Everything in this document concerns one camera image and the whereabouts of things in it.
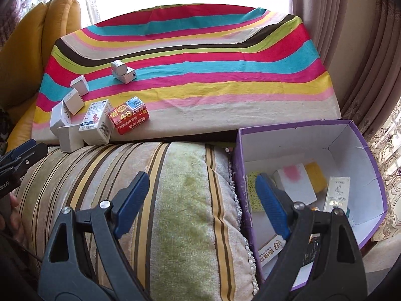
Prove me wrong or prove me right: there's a yellow sponge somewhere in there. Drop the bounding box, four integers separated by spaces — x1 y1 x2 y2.
305 162 328 194

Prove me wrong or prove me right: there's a striped velvet cushion cover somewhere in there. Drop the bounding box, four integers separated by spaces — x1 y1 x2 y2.
13 141 261 301

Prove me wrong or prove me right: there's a large white box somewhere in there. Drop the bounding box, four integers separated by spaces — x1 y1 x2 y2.
49 100 73 132

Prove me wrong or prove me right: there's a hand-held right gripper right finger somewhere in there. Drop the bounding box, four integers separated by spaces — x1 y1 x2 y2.
251 174 368 301

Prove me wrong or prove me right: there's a long white medicine box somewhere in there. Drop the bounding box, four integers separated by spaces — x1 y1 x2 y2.
324 176 352 214

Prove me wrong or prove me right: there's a white box with pink print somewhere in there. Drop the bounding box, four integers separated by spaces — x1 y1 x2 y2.
273 163 318 207

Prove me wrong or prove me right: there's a yellow leather sofa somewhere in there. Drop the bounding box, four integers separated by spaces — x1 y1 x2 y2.
0 0 82 151

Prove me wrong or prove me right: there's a white box with green logo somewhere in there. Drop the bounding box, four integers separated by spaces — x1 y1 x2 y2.
111 59 138 85

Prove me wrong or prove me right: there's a white box with red figure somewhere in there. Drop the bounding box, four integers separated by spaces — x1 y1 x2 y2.
78 99 114 145

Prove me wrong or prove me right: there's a purple cardboard box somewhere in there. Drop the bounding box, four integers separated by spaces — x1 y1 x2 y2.
232 119 388 292

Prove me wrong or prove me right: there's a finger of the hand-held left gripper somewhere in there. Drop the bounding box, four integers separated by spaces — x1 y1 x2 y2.
0 138 37 167
0 143 49 182

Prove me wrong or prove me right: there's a small white box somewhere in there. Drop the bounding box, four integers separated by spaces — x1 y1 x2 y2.
70 74 90 95
63 88 86 115

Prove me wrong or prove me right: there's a black box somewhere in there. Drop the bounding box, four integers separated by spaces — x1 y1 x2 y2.
299 237 322 266

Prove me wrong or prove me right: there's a green round sponge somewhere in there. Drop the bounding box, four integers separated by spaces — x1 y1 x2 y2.
247 172 267 213

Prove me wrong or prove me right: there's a long white logo box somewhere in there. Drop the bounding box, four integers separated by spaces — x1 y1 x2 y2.
257 237 296 271

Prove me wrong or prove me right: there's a white cube box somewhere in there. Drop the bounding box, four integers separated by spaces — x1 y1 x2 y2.
57 123 84 153

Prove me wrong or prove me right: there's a person's left hand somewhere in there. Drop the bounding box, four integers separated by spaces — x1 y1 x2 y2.
0 193 26 239

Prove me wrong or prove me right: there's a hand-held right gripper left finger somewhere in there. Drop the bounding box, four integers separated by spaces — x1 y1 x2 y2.
38 171 151 301

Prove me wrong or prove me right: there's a colourful striped cloth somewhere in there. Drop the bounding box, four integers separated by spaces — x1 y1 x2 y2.
31 5 342 145

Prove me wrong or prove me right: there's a red printed box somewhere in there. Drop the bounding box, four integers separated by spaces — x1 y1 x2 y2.
107 97 150 135

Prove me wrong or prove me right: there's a pink curtain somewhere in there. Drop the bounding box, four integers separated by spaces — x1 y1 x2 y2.
291 0 401 176

